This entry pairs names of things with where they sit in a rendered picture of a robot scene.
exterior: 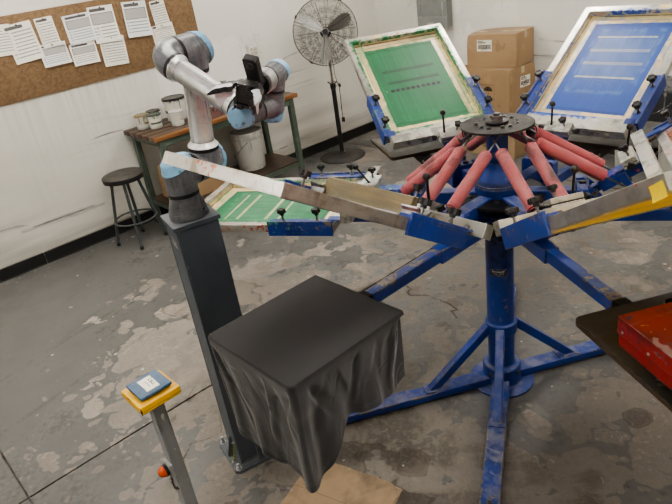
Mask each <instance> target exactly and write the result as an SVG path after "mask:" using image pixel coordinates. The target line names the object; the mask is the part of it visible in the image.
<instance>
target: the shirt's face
mask: <svg viewBox="0 0 672 504"><path fill-rule="evenodd" d="M400 312H403V311H402V310H400V309H397V308H395V307H392V306H390V305H388V304H385V303H383V302H380V301H378V300H375V299H373V298H371V297H368V296H366V295H363V294H361V293H358V292H356V291H354V290H351V289H349V288H346V287H344V286H341V285H339V284H337V283H334V282H332V281H329V280H327V279H324V278H322V277H320V276H317V275H314V276H313V277H311V278H309V279H307V280H305V281H304V282H302V283H300V284H298V285H297V286H295V287H293V288H291V289H289V290H288V291H286V292H284V293H282V294H280V295H279V296H277V297H275V298H273V299H272V300H270V301H268V302H266V303H264V304H263V305H261V306H259V307H257V308H256V309H254V310H252V311H250V312H248V313H247V314H245V315H243V316H241V317H240V318H238V319H236V320H234V321H232V322H231V323H229V324H227V325H225V326H224V327H222V328H220V329H218V330H216V331H215V332H213V333H211V334H210V337H212V338H213V339H215V340H217V341H218V342H220V343H221V344H223V345H224V346H226V347H228V348H229V349H231V350H232V351H234V352H235V353H237V354H239V355H240V356H242V357H243V358H245V359H246V360H248V361H250V362H251V363H253V364H254V365H256V366H257V367H259V368H260V369H262V370H264V371H265V372H267V373H268V374H270V375H271V376H273V377H275V378H276V379H278V380H279V381H281V382H282V383H284V384H286V385H287V386H293V385H295V384H296V383H298V382H299V381H301V380H302V379H304V378H305V377H307V376H308V375H309V374H311V373H312V372H314V371H315V370H317V369H318V368H320V367H321V366H323V365H324V364H326V363H327V362H329V361H330V360H331V359H333V358H334V357H336V356H337V355H339V354H340V353H342V352H343V351H345V350H346V349H348V348H349V347H351V346H352V345H353V344H355V343H356V342H358V341H359V340H361V339H362V338H364V337H365V336H367V335H368V334H370V333H371V332H372V331H374V330H375V329H377V328H378V327H380V326H381V325H383V324H384V323H386V322H387V321H389V320H390V319H392V318H393V317H394V316H396V315H397V314H399V313H400Z"/></svg>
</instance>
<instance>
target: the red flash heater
mask: <svg viewBox="0 0 672 504"><path fill-rule="evenodd" d="M617 332H618V333H619V346H620V347H621V348H623V349H624V350H625V351H626V352H627V353H628V354H630V355H631V356H632V357H633V358H634V359H635V360H637V361H638V362H639V363H640V364H641V365H642V366H644V367H645V368H646V369H647V370H648V371H649V372H651V373H652V374H653V375H654V376H655V377H657V378H658V379H659V380H660V381H661V382H662V383H664V384H665V385H666V386H667V387H668V388H669V389H671V390H672V302H669V303H666V304H662V305H658V306H654V307H651V308H647V309H643V310H639V311H635V312H632V313H628V314H624V315H620V316H618V322H617Z"/></svg>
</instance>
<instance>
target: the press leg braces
mask: <svg viewBox="0 0 672 504"><path fill-rule="evenodd" d="M516 318H517V328H518V329H520V330H522V331H524V332H525V333H527V334H529V335H531V336H532V337H534V338H536V339H538V340H540V341H541V342H543V343H545V344H547V345H548V346H550V347H552V348H554V349H555V350H553V352H554V353H555V354H556V355H557V356H558V357H559V358H560V359H561V358H565V357H569V356H573V355H576V354H580V352H579V351H578V350H577V349H575V348H574V347H573V346H572V345H571V346H567V345H565V344H563V343H561V342H560V341H558V340H556V339H555V338H553V337H551V336H549V335H548V334H546V333H544V332H542V331H541V330H539V329H537V328H535V327H534V326H532V325H530V324H529V323H527V322H525V321H523V320H522V319H520V318H518V317H516ZM488 335H489V327H488V326H487V325H486V324H485V323H483V325H482V326H481V327H480V328H479V329H478V330H477V331H476V332H475V333H474V335H473V336H472V337H471V338H470V339H469V340H468V341H467V342H466V343H465V345H464V346H463V347H462V348H461V349H460V350H459V351H458V352H457V354H456V355H455V356H454V357H453V358H452V359H451V360H450V361H449V362H448V364H447V365H446V366H445V367H444V368H443V369H442V370H441V371H440V372H439V374H438V375H437V376H436V377H435V378H434V379H433V380H432V381H431V382H430V383H429V384H425V385H422V386H423V388H424V390H425V391H426V393H427V395H428V394H432V393H436V392H439V391H443V390H447V389H449V388H448V386H447V385H446V381H447V380H448V379H449V378H450V377H451V376H452V375H453V374H454V373H455V372H456V370H457V369H458V368H459V367H460V366H461V365H462V364H463V363H464V362H465V360H466V359H467V358H468V357H469V356H470V355H471V354H472V353H473V352H474V351H475V349H476V348H477V347H478V346H479V345H480V344H481V343H482V342H483V341H484V339H485V338H486V337H487V336H488ZM504 352H505V334H504V330H495V373H494V397H493V409H490V415H489V424H488V426H489V427H499V428H505V417H506V410H503V390H504Z"/></svg>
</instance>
